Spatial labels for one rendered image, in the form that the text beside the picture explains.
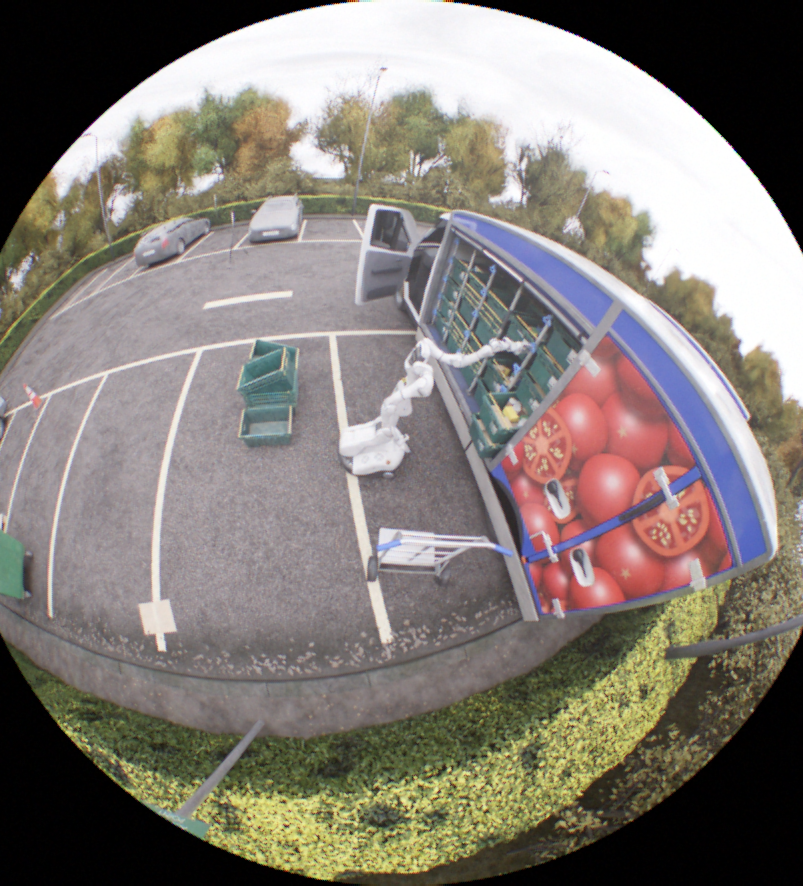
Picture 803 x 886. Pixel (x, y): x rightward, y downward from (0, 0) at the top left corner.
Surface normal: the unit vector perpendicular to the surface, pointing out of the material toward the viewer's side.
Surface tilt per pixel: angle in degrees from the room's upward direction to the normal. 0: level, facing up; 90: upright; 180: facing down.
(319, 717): 7
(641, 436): 90
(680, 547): 90
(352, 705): 6
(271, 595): 0
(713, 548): 90
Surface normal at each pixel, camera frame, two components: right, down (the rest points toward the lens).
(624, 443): -0.96, 0.10
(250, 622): 0.18, -0.54
